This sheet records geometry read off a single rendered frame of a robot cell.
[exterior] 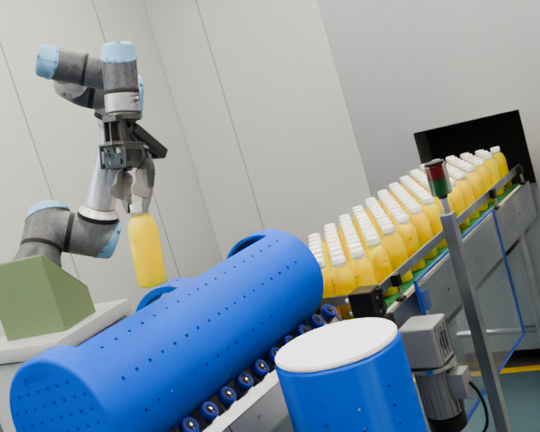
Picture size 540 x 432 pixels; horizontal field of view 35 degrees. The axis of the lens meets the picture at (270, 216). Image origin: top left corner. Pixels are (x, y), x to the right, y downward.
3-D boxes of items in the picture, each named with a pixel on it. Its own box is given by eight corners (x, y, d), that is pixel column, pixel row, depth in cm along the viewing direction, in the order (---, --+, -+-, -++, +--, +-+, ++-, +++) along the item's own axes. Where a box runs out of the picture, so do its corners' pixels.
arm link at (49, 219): (19, 254, 240) (28, 213, 247) (67, 261, 243) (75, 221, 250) (19, 234, 230) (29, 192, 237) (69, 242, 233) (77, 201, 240)
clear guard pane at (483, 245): (456, 433, 255) (415, 282, 247) (522, 332, 319) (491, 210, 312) (457, 433, 254) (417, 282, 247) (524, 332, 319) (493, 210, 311)
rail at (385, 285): (372, 302, 238) (369, 291, 238) (519, 170, 369) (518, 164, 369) (375, 301, 238) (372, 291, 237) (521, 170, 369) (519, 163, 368)
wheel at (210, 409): (194, 411, 187) (197, 405, 186) (205, 401, 190) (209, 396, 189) (208, 425, 186) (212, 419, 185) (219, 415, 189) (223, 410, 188)
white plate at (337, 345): (384, 356, 168) (385, 361, 168) (405, 309, 193) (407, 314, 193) (257, 376, 178) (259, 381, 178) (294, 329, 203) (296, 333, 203)
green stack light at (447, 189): (428, 198, 250) (423, 183, 249) (435, 193, 255) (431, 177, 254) (448, 195, 246) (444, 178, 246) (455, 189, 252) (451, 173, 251)
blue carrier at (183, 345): (46, 499, 174) (-14, 375, 173) (261, 334, 246) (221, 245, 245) (139, 481, 158) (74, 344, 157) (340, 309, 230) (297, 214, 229)
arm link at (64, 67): (55, 60, 232) (39, 31, 184) (95, 68, 234) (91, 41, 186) (47, 101, 232) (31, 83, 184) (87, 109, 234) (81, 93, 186)
